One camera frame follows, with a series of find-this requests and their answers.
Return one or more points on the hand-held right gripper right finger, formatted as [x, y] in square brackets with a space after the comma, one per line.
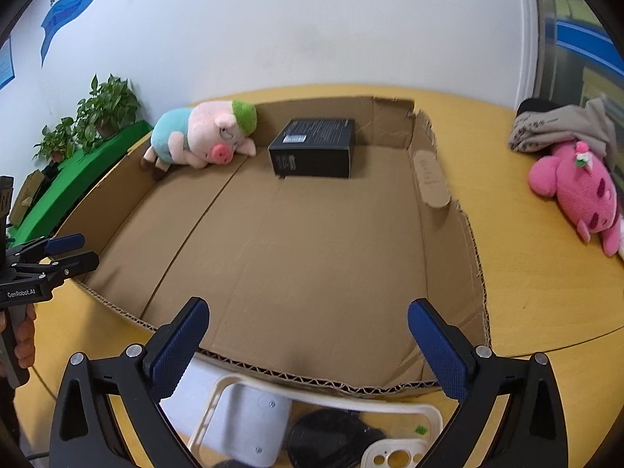
[438, 351]

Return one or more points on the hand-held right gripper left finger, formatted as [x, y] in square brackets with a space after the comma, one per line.
[178, 346]

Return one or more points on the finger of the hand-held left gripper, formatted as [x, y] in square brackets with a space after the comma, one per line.
[78, 263]
[66, 243]

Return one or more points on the brown cardboard box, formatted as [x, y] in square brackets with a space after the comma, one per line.
[317, 278]

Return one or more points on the person's left hand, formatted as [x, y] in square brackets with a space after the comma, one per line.
[25, 341]

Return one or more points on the small brown carton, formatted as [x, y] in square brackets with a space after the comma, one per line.
[27, 197]

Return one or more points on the white plastic tray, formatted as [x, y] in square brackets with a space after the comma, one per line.
[207, 419]

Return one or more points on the green potted plant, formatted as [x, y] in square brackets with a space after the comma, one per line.
[56, 141]
[105, 107]

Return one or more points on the white flat device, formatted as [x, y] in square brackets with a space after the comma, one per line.
[253, 424]

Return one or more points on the beige phone case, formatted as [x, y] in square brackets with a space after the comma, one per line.
[378, 451]

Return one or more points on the black bagged object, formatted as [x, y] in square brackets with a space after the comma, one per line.
[326, 438]

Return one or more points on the pig plush toy green hat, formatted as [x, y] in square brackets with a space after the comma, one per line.
[204, 131]

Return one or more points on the pink plush toy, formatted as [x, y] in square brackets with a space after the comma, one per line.
[580, 190]

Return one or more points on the black rectangular box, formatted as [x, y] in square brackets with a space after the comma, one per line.
[312, 148]

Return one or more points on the grey cloth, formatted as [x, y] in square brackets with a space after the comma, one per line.
[551, 129]

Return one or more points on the black object under cloth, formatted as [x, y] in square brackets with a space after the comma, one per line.
[534, 106]

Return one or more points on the blue sign on glass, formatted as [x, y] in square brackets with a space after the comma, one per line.
[590, 41]

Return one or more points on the small blue wall poster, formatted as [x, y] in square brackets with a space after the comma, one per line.
[6, 66]

